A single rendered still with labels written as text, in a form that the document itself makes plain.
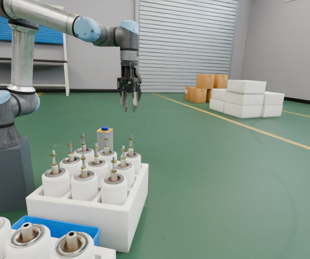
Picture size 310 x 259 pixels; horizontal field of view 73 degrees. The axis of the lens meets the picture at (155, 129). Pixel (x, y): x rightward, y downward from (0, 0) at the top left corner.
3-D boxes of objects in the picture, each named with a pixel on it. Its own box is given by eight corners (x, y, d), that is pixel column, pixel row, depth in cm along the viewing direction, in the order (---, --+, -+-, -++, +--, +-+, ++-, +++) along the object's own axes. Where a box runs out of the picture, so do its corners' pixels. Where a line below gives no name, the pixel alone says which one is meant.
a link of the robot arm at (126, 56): (123, 52, 91) (141, 52, 90) (123, 62, 92) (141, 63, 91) (117, 50, 84) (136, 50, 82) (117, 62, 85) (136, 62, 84)
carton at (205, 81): (213, 89, 452) (214, 74, 444) (204, 89, 443) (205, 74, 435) (205, 87, 478) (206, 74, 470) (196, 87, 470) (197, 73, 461)
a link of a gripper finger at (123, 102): (115, 112, 91) (118, 91, 89) (120, 109, 97) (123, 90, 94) (122, 113, 91) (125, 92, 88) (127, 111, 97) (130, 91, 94)
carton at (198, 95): (205, 103, 454) (207, 89, 446) (195, 103, 446) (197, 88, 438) (198, 100, 481) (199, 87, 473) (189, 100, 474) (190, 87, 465)
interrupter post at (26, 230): (19, 239, 50) (17, 227, 49) (27, 232, 53) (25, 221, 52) (28, 241, 50) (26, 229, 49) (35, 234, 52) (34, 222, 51)
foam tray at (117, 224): (31, 238, 82) (24, 197, 77) (79, 186, 119) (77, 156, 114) (128, 253, 77) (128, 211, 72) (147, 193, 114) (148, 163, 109)
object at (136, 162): (122, 195, 100) (122, 160, 95) (119, 184, 109) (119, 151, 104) (141, 192, 103) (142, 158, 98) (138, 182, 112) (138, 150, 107)
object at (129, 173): (134, 196, 100) (135, 161, 95) (133, 209, 90) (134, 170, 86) (114, 196, 99) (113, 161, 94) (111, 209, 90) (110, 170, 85)
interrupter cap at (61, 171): (43, 179, 77) (43, 178, 77) (44, 170, 84) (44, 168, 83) (66, 176, 80) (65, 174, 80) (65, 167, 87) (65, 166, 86)
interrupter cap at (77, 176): (69, 179, 78) (69, 177, 78) (81, 170, 85) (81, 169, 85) (86, 183, 76) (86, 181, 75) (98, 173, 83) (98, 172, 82)
